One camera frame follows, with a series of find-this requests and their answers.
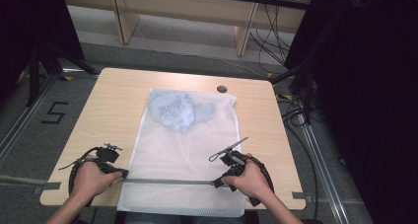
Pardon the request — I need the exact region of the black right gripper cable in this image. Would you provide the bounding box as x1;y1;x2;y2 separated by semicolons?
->
244;154;276;207

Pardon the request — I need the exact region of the light blue garment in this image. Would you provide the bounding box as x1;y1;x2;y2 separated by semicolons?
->
147;89;216;133

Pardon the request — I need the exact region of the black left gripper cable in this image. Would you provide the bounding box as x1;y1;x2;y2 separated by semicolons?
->
58;146;101;196

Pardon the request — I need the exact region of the white mesh laundry bag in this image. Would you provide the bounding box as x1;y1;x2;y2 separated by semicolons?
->
116;87;248;218

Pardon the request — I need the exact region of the person's right hand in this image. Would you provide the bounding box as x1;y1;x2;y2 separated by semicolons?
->
221;152;274;201

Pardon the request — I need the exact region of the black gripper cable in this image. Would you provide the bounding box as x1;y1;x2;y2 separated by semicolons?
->
244;154;276;207
58;146;101;196

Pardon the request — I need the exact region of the black curtain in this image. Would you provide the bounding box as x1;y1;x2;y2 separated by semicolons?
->
0;0;86;99
283;0;418;224

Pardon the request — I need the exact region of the bundle of black floor cables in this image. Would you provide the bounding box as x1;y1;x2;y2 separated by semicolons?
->
248;2;292;67

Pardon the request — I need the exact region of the grey tape strip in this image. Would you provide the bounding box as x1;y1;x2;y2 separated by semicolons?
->
32;181;62;195
291;190;314;204

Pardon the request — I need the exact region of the light wooden desk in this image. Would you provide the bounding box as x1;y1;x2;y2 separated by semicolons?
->
59;0;317;58

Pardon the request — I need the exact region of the aluminium floor rail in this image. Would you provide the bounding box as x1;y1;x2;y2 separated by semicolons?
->
298;113;350;224
0;73;57;168

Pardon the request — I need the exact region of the black stand leg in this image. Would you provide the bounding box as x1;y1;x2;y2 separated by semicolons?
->
268;63;314;126

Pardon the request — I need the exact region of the person's left hand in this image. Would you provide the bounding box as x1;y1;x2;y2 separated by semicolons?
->
69;160;123;205

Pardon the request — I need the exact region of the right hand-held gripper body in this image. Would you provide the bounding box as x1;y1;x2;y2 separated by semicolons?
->
208;136;249;186

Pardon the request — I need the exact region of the black tripod stand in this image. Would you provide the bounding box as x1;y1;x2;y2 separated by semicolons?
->
27;40;101;108

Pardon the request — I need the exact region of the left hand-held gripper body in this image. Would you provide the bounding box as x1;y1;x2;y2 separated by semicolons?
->
96;142;123;168

